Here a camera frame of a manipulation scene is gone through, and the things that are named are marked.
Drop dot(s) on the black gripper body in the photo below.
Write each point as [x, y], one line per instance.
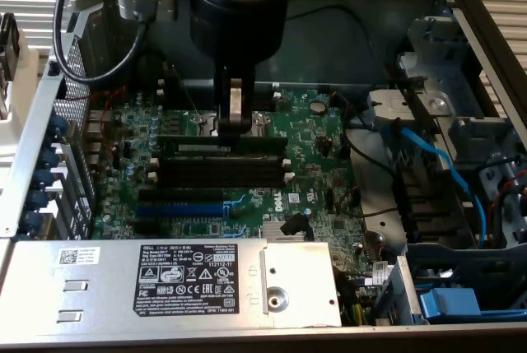
[239, 32]

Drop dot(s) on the dark RAM stick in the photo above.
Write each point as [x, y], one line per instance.
[263, 143]

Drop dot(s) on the black RAM slot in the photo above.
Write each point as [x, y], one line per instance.
[263, 100]
[263, 107]
[263, 89]
[263, 95]
[222, 161]
[222, 183]
[222, 168]
[222, 175]

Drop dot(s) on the metal CPU socket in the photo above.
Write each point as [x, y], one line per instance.
[201, 122]

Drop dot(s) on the thin socket locking lever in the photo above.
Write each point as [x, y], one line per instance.
[186, 90]

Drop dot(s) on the silver coin battery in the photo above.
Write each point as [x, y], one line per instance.
[317, 107]

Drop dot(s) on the green motherboard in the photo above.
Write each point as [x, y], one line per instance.
[313, 147]

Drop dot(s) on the long black expansion slot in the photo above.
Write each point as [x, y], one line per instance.
[181, 194]

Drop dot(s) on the open PC case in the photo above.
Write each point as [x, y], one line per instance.
[350, 48]

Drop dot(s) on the blue expansion slot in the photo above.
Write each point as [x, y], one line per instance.
[177, 210]

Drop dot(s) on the silver chipset heatsink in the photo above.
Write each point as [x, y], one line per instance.
[271, 231]

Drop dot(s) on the black angled plug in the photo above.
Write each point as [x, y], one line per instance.
[294, 223]

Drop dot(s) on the metal port block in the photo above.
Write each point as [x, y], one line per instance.
[92, 139]

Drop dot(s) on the short black expansion slot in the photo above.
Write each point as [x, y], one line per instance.
[146, 226]

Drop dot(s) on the blue slot retainer clip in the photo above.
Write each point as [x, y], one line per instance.
[57, 126]
[48, 159]
[32, 219]
[38, 198]
[43, 178]

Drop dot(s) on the grey metal disk bay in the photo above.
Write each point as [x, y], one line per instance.
[436, 52]

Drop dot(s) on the white parts rack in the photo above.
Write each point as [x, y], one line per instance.
[20, 94]

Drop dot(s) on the silver power supply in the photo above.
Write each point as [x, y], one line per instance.
[103, 287]

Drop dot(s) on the black graphics card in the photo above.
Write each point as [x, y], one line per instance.
[8, 48]

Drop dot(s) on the blue plastic disk caddy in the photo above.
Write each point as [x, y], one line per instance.
[449, 303]

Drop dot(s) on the black finned bracket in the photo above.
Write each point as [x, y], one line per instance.
[424, 205]

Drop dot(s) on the dark disk bay frame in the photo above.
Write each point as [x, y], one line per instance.
[494, 262]

